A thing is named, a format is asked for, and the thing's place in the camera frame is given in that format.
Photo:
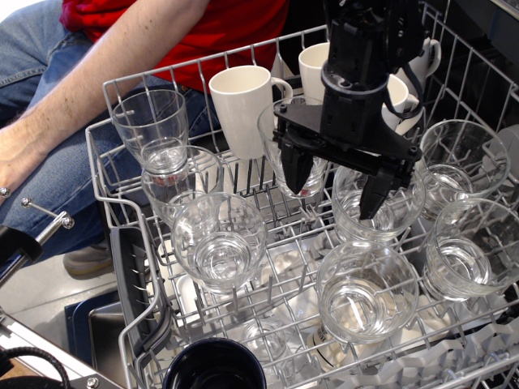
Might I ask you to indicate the metal clamp with knobs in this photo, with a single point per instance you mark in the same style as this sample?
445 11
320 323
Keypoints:
18 248

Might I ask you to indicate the grey wire dishwasher rack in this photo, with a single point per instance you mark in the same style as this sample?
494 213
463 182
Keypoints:
467 345

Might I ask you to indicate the white mug middle back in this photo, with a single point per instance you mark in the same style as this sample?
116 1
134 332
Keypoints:
311 61

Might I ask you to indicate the small glass lower rack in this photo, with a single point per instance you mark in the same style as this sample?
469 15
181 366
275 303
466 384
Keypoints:
265 339

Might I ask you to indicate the white mug far back right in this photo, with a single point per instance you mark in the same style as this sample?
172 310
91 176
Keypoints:
427 62

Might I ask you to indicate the grey shoe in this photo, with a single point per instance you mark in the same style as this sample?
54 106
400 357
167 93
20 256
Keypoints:
88 262

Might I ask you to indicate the white mug right front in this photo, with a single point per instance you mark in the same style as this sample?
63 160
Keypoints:
402 102

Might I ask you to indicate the red shirt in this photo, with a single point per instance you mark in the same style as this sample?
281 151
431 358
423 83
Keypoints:
225 25

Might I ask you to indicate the tall glass tumbler centre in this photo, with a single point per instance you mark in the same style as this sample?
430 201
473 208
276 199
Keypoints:
267 124

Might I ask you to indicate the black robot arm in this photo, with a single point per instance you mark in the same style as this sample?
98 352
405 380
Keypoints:
372 11

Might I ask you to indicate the dark blue mug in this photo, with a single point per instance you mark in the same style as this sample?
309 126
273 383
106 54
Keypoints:
215 363

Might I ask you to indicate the glass cup under tumbler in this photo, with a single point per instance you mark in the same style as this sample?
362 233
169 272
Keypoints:
175 175

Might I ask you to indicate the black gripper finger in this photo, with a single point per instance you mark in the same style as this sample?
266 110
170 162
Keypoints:
297 164
375 192

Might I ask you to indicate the tall glass tumbler back left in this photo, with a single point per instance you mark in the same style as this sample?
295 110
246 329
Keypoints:
153 126

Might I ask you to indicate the round glass cup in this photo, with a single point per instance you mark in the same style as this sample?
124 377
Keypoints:
398 212
472 250
219 241
366 292
461 159

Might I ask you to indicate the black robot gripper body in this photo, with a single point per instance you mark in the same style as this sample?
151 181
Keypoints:
348 128

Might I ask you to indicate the grey rack handle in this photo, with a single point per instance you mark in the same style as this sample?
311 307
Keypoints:
135 290

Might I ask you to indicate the person's bare forearm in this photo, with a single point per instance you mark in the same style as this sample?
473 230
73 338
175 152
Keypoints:
137 41

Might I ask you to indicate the tall white mug left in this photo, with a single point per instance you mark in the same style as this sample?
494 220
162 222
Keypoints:
240 94

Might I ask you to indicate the tall glass tumbler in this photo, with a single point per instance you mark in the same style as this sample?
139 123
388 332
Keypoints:
267 124
153 126

